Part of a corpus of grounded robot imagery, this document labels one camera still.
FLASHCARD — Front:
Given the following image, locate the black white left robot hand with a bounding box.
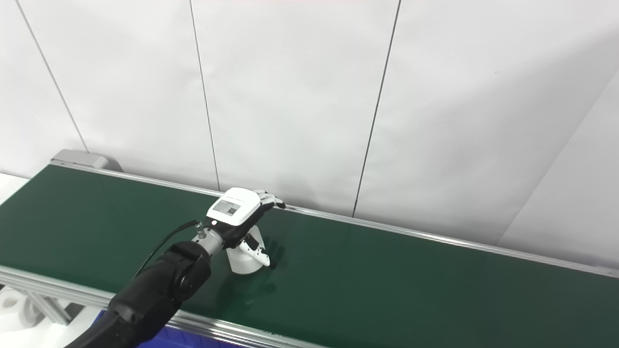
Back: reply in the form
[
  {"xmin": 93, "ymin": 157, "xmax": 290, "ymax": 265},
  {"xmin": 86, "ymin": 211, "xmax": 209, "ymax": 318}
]
[{"xmin": 206, "ymin": 187, "xmax": 286, "ymax": 269}]

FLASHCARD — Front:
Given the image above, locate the white plastic part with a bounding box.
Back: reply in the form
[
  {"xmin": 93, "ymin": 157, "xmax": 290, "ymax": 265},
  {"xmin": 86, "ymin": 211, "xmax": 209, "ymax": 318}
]
[{"xmin": 226, "ymin": 224, "xmax": 267, "ymax": 275}]

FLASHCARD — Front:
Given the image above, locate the blue plastic bin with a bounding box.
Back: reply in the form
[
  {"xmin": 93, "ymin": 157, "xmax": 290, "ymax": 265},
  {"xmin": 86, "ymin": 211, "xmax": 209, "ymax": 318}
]
[{"xmin": 97, "ymin": 310, "xmax": 245, "ymax": 348}]

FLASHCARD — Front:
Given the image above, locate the green conveyor belt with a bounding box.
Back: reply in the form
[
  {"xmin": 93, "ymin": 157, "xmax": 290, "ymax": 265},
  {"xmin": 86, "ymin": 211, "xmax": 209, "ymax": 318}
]
[
  {"xmin": 0, "ymin": 164, "xmax": 619, "ymax": 348},
  {"xmin": 0, "ymin": 159, "xmax": 619, "ymax": 348}
]

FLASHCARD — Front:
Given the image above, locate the aluminium conveyor leg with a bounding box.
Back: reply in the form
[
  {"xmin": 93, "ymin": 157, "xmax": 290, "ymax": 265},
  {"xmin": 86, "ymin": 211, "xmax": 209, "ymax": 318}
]
[{"xmin": 0, "ymin": 283, "xmax": 73, "ymax": 327}]

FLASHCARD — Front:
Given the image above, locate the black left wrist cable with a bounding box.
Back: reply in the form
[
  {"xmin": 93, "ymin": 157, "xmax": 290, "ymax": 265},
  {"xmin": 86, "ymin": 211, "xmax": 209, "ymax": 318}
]
[{"xmin": 133, "ymin": 219, "xmax": 202, "ymax": 279}]

